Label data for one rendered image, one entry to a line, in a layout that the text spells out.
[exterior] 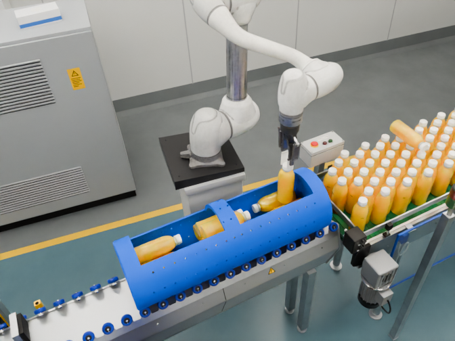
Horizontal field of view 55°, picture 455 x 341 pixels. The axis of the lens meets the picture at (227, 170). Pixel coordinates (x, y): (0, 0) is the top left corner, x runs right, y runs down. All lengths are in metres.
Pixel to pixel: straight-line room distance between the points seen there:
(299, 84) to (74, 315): 1.27
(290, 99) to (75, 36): 1.57
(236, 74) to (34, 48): 1.26
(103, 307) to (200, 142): 0.85
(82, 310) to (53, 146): 1.50
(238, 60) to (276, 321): 1.61
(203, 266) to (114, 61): 2.92
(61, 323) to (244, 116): 1.22
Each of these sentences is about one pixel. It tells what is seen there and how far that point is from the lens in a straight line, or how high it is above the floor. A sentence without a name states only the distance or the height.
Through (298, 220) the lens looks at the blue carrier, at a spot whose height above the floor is 1.16.
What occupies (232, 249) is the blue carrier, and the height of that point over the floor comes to 1.15.
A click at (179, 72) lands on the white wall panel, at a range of 4.45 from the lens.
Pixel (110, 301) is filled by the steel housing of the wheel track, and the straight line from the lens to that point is 1.93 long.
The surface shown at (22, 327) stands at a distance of 1.82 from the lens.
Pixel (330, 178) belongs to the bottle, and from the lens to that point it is 2.10.
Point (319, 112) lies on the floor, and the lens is 4.35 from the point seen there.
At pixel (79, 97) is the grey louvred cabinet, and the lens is 2.96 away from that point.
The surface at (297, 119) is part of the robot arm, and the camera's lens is 1.62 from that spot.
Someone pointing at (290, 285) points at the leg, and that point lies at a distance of 2.60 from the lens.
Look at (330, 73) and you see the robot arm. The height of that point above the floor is 1.68.
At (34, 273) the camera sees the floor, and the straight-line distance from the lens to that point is 3.38.
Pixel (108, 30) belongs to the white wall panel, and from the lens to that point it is 4.16.
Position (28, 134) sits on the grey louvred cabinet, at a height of 0.82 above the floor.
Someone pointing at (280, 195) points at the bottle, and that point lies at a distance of 1.91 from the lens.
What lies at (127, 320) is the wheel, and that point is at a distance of 1.81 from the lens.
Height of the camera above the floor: 2.52
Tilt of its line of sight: 43 degrees down
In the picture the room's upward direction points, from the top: 4 degrees counter-clockwise
